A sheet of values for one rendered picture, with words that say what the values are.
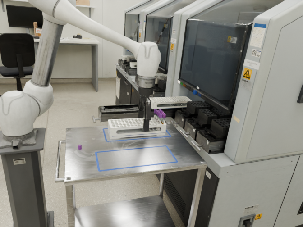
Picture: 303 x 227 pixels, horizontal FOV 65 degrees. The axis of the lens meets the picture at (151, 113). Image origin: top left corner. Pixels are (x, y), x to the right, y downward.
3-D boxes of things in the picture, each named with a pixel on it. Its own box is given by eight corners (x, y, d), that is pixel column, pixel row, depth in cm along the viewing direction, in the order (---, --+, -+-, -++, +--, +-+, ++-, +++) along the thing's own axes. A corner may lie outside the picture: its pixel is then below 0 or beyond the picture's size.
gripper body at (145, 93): (136, 83, 122) (135, 101, 126) (140, 88, 115) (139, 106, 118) (150, 83, 124) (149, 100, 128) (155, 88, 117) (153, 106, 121)
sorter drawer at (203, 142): (282, 131, 165) (286, 120, 162) (299, 141, 153) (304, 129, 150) (188, 142, 141) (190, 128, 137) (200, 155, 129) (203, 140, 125)
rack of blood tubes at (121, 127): (159, 126, 137) (160, 116, 135) (165, 134, 129) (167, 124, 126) (107, 130, 128) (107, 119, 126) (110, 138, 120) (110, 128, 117)
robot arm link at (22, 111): (-6, 134, 127) (-14, 95, 118) (16, 120, 143) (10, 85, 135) (23, 138, 126) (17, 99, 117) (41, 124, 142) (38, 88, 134)
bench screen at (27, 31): (45, 36, 426) (43, 7, 408) (44, 37, 410) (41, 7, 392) (12, 34, 413) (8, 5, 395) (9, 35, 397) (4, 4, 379)
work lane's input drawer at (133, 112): (186, 111, 187) (188, 100, 184) (195, 118, 176) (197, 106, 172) (91, 116, 163) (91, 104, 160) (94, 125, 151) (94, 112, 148)
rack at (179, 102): (184, 103, 182) (185, 96, 180) (190, 108, 173) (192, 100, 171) (147, 105, 172) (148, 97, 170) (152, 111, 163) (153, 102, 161)
